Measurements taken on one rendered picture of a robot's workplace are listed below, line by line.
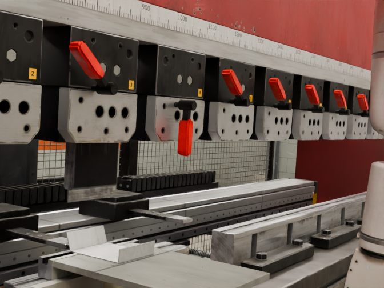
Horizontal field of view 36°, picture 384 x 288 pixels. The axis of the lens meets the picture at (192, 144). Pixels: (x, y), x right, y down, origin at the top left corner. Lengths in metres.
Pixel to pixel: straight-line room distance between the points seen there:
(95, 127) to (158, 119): 0.15
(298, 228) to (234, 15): 0.66
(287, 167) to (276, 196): 6.70
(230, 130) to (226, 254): 0.29
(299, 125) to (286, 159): 7.26
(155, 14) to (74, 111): 0.24
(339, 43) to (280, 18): 0.39
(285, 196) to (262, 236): 0.72
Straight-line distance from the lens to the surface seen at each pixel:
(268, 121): 1.35
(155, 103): 0.99
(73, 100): 0.85
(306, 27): 1.54
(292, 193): 2.19
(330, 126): 1.71
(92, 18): 0.88
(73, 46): 0.81
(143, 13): 0.97
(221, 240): 1.32
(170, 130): 1.03
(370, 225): 1.09
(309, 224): 1.69
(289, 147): 8.75
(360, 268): 1.12
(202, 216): 1.67
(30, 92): 0.79
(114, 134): 0.91
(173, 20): 1.04
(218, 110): 1.16
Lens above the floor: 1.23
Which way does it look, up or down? 3 degrees down
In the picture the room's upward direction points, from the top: 3 degrees clockwise
